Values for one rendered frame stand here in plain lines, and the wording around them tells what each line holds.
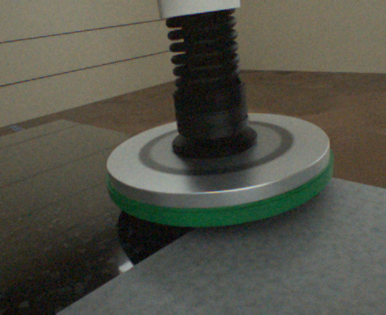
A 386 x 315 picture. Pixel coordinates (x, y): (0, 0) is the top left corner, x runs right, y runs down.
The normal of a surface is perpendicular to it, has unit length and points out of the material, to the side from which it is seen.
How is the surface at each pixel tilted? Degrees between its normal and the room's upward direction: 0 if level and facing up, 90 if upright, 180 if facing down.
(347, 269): 0
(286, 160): 0
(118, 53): 90
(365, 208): 0
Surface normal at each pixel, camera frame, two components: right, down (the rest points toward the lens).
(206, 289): -0.13, -0.92
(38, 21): 0.66, 0.19
